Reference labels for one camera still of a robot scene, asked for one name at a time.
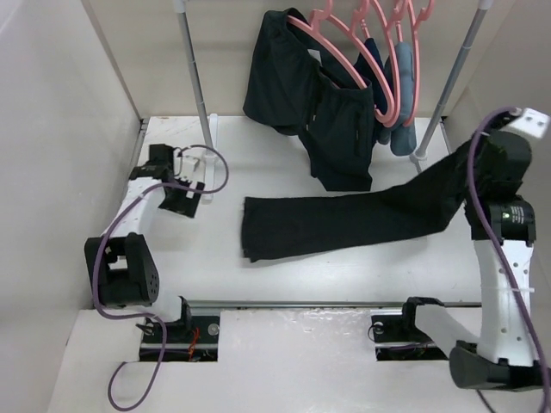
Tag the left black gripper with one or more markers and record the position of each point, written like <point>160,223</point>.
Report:
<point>185,206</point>

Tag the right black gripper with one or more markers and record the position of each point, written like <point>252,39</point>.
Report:
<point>480,143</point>

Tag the black trousers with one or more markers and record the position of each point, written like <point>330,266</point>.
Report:
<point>276,228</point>
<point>298,88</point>

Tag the pink hanger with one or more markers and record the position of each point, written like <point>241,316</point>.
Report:
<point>358,20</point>
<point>312,28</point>
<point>400,30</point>

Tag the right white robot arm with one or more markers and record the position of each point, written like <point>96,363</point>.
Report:
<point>506,355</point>

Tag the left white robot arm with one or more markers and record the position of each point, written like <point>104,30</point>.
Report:
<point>127,275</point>

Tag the light blue jeans on hanger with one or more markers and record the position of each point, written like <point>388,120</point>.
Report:
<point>402,138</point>

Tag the navy trousers on hanger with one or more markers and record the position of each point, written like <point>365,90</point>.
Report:
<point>380,101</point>

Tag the black trousers on hanger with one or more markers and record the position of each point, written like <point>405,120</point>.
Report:
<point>298,88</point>

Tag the left white rack foot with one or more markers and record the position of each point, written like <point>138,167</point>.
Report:
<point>209,157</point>

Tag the white rack foot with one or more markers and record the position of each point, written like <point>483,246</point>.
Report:
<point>209,157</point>
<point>418,162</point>

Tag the right white rack foot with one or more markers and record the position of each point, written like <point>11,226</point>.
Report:
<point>418,162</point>

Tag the right rack pole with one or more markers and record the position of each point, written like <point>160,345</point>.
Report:
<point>461,57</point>

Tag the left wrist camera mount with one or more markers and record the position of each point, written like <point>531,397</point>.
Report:
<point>187,163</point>

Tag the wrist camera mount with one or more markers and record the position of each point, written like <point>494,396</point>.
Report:
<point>187,163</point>
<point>531,125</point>

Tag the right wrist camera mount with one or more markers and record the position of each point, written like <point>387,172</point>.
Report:
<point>531,125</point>

